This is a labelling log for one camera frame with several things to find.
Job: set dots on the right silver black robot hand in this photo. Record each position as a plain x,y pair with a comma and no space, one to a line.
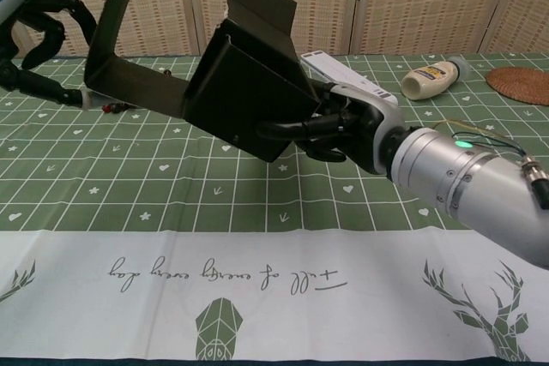
364,126

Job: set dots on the green checked tablecloth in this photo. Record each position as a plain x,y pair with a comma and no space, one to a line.
86,297

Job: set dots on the black cardboard folding box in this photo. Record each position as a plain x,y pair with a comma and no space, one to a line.
249,96

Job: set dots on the white folding laptop stand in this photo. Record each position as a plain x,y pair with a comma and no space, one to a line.
339,70

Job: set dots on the round woven rattan coaster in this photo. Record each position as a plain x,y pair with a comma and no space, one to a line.
523,85

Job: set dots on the bunch of dark red grapes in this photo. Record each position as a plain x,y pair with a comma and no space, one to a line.
112,107

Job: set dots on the cream mayonnaise squeeze bottle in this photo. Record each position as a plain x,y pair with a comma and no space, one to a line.
429,79

